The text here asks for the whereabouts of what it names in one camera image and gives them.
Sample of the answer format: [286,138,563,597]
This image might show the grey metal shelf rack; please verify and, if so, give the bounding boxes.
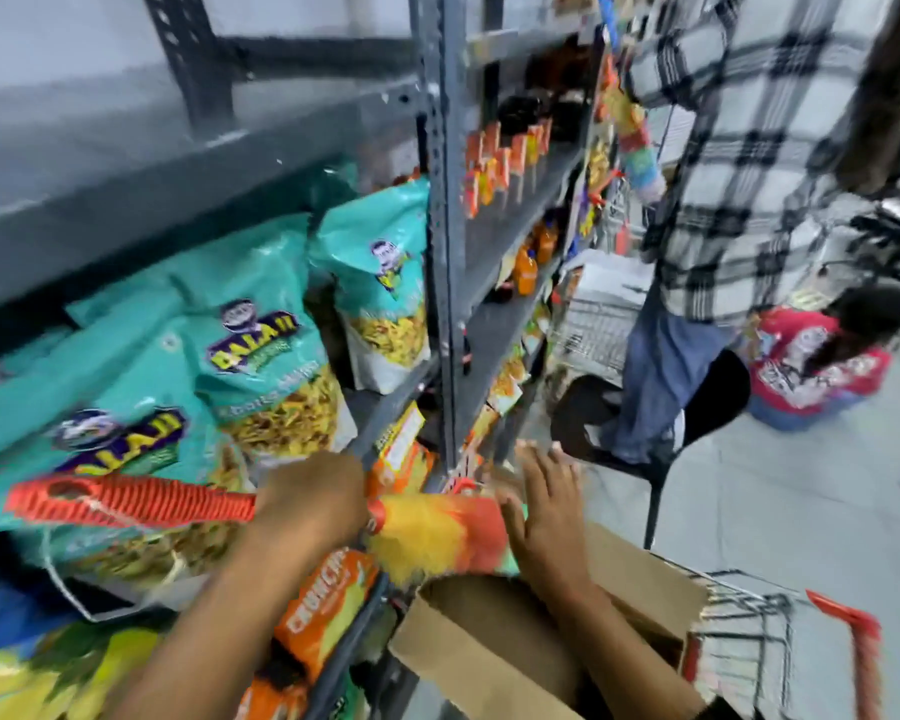
[0,0,618,720]

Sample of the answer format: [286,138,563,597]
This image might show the silver wire basket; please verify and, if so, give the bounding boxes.
[549,249,655,385]

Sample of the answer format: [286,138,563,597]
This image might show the black wheeled cart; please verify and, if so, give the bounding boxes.
[817,193,900,297]

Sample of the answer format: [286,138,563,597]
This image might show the orange handled fluffy duster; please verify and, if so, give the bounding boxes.
[3,472,530,587]

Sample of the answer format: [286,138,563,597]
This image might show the blue snack bag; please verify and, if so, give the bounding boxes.
[0,569,85,657]

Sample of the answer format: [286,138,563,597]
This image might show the person's right hand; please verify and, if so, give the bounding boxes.
[495,439,592,595]

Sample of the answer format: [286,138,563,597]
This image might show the black chair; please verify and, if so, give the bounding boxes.
[549,347,753,553]

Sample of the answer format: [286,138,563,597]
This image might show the yellow green snack bag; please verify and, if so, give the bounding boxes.
[0,628,168,720]

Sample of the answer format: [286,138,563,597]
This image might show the person's right forearm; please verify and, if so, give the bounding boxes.
[543,577,712,720]

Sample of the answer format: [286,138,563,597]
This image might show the row of yellow snack packets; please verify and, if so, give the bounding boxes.
[461,314,555,473]

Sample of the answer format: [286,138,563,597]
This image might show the red handled wire shopping cart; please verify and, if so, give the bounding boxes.
[681,565,884,720]

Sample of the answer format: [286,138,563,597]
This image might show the large teal snack bag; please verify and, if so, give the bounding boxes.
[66,211,359,464]
[0,322,260,593]
[307,178,433,396]

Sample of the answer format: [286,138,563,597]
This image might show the brown cardboard box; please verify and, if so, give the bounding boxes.
[387,517,711,720]

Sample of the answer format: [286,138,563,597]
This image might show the row of orange cartons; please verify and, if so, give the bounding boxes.
[460,118,554,220]

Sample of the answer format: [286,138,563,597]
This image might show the person's left hand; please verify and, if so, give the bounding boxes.
[257,450,370,553]

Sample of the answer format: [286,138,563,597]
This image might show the row of dark bottles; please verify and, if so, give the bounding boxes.
[495,43,595,145]

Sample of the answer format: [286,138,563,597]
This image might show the person's left forearm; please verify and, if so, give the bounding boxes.
[103,517,331,720]

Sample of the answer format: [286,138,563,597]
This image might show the hanging multicoloured duster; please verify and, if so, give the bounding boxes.
[597,55,667,208]

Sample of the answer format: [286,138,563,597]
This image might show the orange snack packet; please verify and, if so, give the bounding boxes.
[366,403,438,497]
[234,673,310,720]
[273,547,381,685]

